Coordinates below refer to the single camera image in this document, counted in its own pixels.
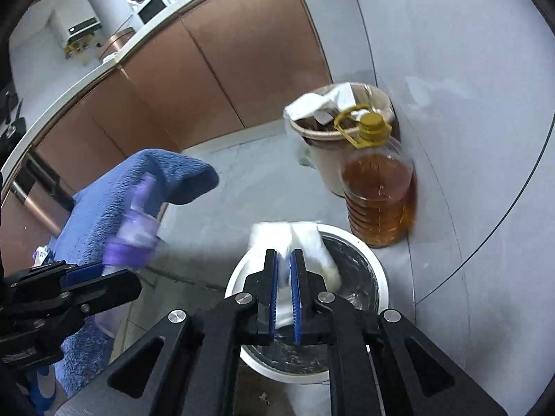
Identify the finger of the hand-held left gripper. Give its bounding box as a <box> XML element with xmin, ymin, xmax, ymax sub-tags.
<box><xmin>58</xmin><ymin>269</ymin><xmax>144</xmax><ymax>318</ymax></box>
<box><xmin>11</xmin><ymin>261</ymin><xmax>107</xmax><ymax>290</ymax></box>

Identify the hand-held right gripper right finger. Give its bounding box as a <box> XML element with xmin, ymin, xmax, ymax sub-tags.
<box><xmin>290</xmin><ymin>249</ymin><xmax>508</xmax><ymax>416</ymax></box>

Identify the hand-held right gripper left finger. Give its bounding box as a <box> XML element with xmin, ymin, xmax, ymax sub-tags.
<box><xmin>56</xmin><ymin>249</ymin><xmax>280</xmax><ymax>416</ymax></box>

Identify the white tissue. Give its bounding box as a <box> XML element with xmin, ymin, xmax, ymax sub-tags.
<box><xmin>248</xmin><ymin>221</ymin><xmax>343</xmax><ymax>330</ymax></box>

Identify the purple spray bottle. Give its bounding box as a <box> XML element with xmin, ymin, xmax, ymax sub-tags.
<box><xmin>93</xmin><ymin>172</ymin><xmax>162</xmax><ymax>339</ymax></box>

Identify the white bin with black liner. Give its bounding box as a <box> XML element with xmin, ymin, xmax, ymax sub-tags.
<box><xmin>224</xmin><ymin>222</ymin><xmax>389</xmax><ymax>384</ymax></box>

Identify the blue towel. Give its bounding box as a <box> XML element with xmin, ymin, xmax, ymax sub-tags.
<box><xmin>32</xmin><ymin>148</ymin><xmax>220</xmax><ymax>399</ymax></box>

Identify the cooking oil bottle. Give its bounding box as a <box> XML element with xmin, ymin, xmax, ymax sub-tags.
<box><xmin>334</xmin><ymin>104</ymin><xmax>418</xmax><ymax>249</ymax></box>

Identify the beige waste bin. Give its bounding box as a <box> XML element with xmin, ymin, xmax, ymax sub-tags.
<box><xmin>284</xmin><ymin>82</ymin><xmax>397</xmax><ymax>198</ymax></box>

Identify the white crumpled paper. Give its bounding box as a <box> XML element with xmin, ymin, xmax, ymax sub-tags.
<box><xmin>285</xmin><ymin>84</ymin><xmax>368</xmax><ymax>122</ymax></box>

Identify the copper pot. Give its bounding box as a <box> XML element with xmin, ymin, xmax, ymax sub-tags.
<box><xmin>97</xmin><ymin>28</ymin><xmax>135</xmax><ymax>63</ymax></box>

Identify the brown kitchen cabinet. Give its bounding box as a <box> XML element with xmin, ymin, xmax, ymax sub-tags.
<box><xmin>0</xmin><ymin>0</ymin><xmax>332</xmax><ymax>243</ymax></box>

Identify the white microwave oven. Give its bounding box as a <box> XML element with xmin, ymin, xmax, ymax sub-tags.
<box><xmin>136</xmin><ymin>0</ymin><xmax>170</xmax><ymax>24</ymax></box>

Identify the black cabinet handle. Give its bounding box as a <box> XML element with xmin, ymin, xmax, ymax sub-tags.
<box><xmin>9</xmin><ymin>156</ymin><xmax>74</xmax><ymax>235</ymax></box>

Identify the white wall water heater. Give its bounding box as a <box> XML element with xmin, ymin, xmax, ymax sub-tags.
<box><xmin>48</xmin><ymin>0</ymin><xmax>102</xmax><ymax>50</ymax></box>

